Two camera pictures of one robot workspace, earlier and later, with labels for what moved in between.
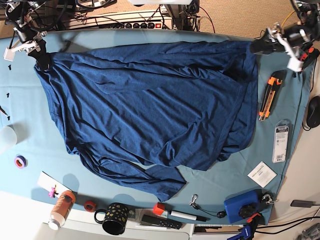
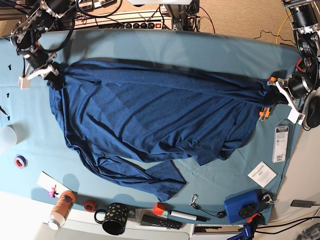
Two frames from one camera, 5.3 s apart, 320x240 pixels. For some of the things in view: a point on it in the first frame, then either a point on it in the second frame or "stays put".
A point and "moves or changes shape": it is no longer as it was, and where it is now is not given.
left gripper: [42, 57] → [57, 77]
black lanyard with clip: [220, 214] stays put
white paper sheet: [47, 182] stays put
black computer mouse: [313, 118] stays put
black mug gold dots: [116, 217] stays put
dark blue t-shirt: [135, 113] moves or changes shape
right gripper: [265, 44] → [277, 92]
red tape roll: [90, 206] stays put
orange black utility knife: [264, 112] stays put
